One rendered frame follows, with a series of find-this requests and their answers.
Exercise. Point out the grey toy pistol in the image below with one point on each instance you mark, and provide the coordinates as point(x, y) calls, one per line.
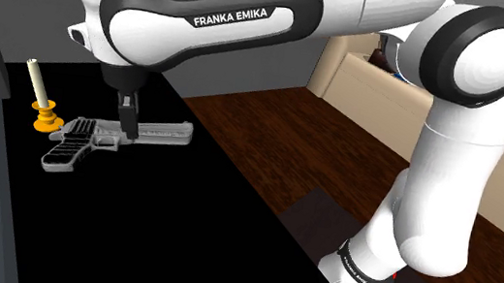
point(90, 138)

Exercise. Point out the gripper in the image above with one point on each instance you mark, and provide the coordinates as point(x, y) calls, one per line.
point(122, 78)

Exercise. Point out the white candle in orange holder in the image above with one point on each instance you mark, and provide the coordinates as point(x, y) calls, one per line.
point(43, 103)

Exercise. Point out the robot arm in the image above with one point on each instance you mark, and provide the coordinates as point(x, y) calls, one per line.
point(457, 174)

